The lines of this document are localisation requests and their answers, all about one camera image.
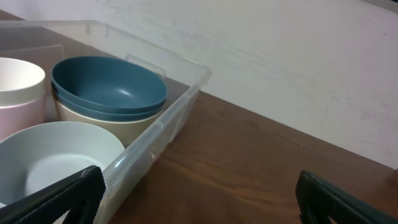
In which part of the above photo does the clear plastic storage container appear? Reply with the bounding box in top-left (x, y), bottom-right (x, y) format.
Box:
top-left (1, 21), bottom-right (212, 223)

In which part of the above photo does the grey small bowl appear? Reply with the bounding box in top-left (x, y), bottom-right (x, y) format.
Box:
top-left (1, 121), bottom-right (124, 223)

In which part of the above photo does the cream large bowl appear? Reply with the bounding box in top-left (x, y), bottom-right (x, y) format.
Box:
top-left (53, 99), bottom-right (164, 146)

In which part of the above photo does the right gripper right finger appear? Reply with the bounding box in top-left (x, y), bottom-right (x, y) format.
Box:
top-left (295, 170), bottom-right (397, 224)

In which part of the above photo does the blue bowl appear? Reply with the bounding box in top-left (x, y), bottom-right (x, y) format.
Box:
top-left (51, 56), bottom-right (167, 114)
top-left (52, 84), bottom-right (164, 123)

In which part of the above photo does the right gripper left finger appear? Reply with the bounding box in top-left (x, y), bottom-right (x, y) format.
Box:
top-left (1, 166), bottom-right (106, 224)

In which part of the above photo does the cream cup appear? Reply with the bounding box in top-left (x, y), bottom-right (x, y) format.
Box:
top-left (1, 57), bottom-right (46, 106)

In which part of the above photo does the pink cup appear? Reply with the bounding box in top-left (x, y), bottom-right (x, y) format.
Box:
top-left (1, 98), bottom-right (45, 141)

